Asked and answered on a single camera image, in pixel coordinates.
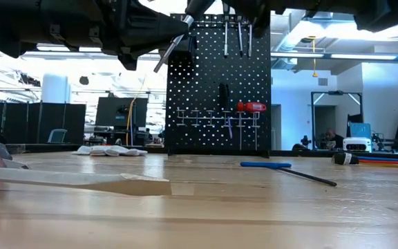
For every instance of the grey office chair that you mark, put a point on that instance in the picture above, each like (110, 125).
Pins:
(58, 135)

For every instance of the person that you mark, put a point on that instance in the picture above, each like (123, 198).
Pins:
(148, 133)
(333, 138)

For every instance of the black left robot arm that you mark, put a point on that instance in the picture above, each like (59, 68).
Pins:
(29, 24)

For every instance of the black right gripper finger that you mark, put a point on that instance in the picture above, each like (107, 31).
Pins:
(263, 26)

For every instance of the grey wall vent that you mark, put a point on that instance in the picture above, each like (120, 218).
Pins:
(322, 81)

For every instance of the blue box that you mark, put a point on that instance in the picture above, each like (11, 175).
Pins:
(360, 129)

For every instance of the black aluminium table frame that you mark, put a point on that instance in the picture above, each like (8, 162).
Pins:
(309, 152)

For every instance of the white ceiling light strip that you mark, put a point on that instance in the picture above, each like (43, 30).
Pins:
(358, 56)

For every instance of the white device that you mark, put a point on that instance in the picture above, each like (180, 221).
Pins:
(357, 144)

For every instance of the white work glove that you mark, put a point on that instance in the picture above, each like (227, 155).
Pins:
(109, 150)

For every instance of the black metal rack frame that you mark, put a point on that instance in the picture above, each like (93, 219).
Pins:
(312, 117)

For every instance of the black pegboard bin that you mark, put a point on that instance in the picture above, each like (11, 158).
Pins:
(185, 57)

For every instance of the black partition panels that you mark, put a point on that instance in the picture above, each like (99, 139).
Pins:
(29, 121)

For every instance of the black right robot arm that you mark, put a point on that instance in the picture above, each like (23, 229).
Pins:
(375, 14)

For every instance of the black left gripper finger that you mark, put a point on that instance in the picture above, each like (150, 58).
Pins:
(157, 29)

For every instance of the black ceiling spotlight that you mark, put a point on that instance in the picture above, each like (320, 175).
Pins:
(84, 80)

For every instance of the black metal pegboard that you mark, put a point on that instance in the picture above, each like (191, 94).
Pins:
(199, 138)

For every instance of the white cylinder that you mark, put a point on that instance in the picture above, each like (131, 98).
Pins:
(55, 88)

